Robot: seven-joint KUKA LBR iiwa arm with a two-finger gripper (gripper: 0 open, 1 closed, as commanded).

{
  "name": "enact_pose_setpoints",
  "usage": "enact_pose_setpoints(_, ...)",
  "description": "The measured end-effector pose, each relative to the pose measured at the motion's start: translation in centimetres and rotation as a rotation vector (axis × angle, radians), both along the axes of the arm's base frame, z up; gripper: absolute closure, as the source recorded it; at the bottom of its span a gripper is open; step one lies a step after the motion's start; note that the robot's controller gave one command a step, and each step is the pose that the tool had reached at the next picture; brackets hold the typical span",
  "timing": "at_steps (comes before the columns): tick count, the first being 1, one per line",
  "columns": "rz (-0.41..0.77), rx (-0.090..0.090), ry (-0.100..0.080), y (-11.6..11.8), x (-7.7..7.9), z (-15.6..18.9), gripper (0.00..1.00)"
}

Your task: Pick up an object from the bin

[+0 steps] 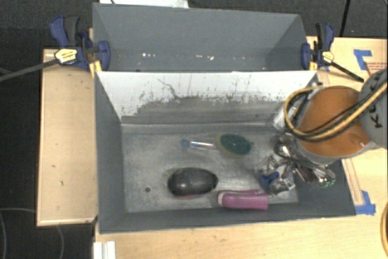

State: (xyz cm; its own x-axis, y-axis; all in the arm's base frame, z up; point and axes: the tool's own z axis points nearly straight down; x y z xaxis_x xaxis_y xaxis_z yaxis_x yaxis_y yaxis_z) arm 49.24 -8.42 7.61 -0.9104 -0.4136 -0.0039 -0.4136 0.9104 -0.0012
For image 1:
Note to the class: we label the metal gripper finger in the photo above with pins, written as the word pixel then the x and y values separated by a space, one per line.
pixel 268 165
pixel 283 185

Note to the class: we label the purple cylindrical tube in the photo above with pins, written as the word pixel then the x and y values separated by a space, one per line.
pixel 242 201

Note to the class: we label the black egg-shaped object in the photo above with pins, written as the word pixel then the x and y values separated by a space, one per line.
pixel 192 181

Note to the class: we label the grey metal bin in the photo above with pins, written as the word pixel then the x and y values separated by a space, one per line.
pixel 142 160

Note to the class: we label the pale wood board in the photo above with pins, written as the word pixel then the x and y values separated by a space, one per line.
pixel 66 145

